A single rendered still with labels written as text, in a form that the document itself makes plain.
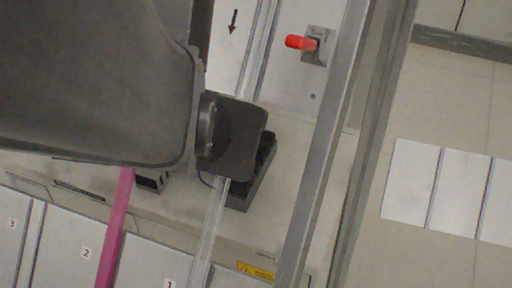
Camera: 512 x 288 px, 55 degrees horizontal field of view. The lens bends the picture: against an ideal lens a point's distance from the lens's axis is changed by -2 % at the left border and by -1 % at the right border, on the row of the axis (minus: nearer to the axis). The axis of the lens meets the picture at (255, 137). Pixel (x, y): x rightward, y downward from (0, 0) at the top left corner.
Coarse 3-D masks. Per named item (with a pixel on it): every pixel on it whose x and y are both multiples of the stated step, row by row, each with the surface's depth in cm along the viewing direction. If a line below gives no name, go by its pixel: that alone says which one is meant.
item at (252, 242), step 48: (288, 144) 99; (48, 192) 98; (96, 192) 91; (144, 192) 91; (192, 192) 91; (288, 192) 91; (336, 192) 91; (192, 240) 89; (240, 240) 83; (336, 240) 109
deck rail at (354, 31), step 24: (360, 0) 48; (360, 24) 48; (336, 48) 48; (360, 48) 50; (336, 72) 48; (336, 96) 48; (336, 120) 48; (312, 144) 49; (336, 144) 53; (312, 168) 49; (312, 192) 49; (312, 216) 50; (288, 240) 50; (288, 264) 50
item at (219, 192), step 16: (272, 0) 50; (256, 16) 50; (256, 32) 50; (256, 48) 50; (256, 64) 51; (240, 80) 51; (240, 96) 51; (224, 192) 52; (208, 208) 52; (208, 224) 52; (208, 240) 52; (208, 256) 52; (192, 272) 53
